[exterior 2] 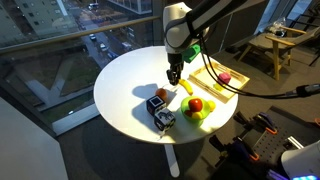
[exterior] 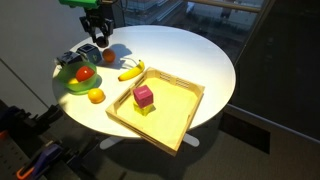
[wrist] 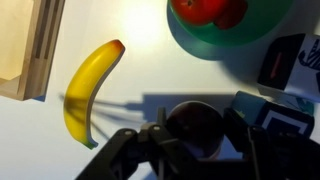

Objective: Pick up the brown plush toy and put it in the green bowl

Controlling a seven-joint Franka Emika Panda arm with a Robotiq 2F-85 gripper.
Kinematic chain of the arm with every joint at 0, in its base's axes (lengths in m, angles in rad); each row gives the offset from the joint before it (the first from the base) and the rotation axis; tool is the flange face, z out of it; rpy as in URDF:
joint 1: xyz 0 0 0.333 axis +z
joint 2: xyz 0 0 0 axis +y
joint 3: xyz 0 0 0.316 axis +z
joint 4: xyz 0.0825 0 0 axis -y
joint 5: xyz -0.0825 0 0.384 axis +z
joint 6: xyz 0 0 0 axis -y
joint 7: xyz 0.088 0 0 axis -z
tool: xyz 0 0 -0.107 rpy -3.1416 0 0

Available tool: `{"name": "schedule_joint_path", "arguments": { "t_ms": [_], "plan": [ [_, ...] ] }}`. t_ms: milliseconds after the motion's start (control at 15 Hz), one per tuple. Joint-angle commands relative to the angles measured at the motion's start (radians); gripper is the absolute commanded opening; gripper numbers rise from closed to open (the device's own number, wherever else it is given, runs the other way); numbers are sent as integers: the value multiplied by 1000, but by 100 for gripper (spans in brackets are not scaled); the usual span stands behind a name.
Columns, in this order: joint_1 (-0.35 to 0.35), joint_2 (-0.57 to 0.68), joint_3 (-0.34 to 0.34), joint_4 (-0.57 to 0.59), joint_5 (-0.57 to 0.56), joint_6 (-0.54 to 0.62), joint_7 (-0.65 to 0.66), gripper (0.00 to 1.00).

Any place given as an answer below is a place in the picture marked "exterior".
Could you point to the small orange toy fruit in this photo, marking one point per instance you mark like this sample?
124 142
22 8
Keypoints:
109 55

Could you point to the red tomato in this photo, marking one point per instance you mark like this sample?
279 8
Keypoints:
84 74

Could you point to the black wall vent panel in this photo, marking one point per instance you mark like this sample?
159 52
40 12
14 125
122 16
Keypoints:
245 131

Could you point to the green translucent bowl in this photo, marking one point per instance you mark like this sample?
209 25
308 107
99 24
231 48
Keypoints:
65 74

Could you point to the yellow green block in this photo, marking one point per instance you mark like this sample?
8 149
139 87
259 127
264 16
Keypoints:
145 110

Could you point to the black white zebra cube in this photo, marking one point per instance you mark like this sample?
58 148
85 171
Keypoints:
69 57

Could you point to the yellow orange toy fruit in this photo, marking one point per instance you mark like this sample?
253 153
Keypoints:
96 95

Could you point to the window railing bar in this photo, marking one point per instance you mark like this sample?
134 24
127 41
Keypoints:
226 5

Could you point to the black white blue cube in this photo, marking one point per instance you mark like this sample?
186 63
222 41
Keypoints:
90 53

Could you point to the black clamp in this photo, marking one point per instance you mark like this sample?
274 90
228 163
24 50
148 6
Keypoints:
50 114

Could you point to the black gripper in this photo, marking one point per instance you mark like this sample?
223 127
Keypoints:
96 18

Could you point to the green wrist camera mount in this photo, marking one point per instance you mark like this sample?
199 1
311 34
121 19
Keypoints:
80 2

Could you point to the yellow toy lemon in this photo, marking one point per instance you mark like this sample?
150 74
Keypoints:
72 81

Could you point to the light wooden tray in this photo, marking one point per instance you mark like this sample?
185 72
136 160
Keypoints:
170 123

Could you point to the yellow toy banana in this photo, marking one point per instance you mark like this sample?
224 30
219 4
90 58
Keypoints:
132 73

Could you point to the pink cube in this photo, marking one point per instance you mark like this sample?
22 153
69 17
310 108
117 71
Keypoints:
143 96

